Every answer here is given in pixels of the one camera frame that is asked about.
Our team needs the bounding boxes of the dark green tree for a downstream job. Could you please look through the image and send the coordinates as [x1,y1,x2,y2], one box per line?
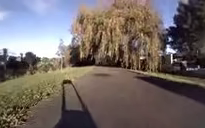
[166,0,205,68]

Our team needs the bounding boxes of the grass strip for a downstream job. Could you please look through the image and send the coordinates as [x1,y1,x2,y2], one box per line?
[129,68,205,88]

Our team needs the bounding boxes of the large yellow weeping willow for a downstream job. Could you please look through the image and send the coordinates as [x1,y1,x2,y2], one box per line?
[70,0,166,73]

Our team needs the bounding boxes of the grey asphalt path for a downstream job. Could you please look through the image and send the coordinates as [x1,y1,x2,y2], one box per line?
[17,65,205,128]

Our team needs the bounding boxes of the row of dark trees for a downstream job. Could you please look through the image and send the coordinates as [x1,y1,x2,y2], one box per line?
[0,48,63,86]

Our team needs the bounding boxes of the small bare tree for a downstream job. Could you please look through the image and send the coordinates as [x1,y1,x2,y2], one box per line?
[55,38,70,70]

